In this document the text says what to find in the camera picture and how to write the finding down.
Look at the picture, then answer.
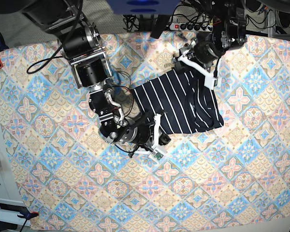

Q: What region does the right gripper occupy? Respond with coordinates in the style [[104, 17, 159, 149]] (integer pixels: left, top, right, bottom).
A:
[[120, 114, 167, 161]]

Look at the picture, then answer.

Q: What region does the patterned tile tablecloth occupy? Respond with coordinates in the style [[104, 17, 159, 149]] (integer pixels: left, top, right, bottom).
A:
[[0, 36, 290, 232]]

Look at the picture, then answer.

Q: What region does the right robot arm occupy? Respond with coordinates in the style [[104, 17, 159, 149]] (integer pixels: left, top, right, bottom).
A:
[[0, 0, 171, 161]]

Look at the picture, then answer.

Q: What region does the white power strip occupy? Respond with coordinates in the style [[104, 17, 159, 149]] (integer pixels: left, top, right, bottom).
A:
[[169, 22, 213, 32]]

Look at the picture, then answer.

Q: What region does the navy white striped T-shirt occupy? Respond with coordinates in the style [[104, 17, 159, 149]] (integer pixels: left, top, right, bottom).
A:
[[132, 70, 224, 134]]

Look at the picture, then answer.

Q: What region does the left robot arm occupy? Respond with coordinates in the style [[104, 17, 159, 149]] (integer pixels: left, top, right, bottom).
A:
[[169, 0, 290, 89]]

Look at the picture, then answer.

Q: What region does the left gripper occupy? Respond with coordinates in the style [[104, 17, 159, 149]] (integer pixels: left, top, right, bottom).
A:
[[173, 38, 224, 89]]

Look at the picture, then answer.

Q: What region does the black support post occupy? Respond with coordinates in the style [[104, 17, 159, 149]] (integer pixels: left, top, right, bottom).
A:
[[150, 14, 171, 39]]

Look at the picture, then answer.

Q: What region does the orange black clamp bottom left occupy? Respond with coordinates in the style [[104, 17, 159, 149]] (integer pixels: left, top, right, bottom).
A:
[[17, 211, 39, 220]]

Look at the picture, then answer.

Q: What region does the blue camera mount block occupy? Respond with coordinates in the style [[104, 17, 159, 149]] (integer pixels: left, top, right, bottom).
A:
[[106, 0, 180, 15]]

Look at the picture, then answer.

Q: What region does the white box bottom left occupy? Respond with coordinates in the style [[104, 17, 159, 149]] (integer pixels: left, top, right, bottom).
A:
[[0, 198, 27, 225]]

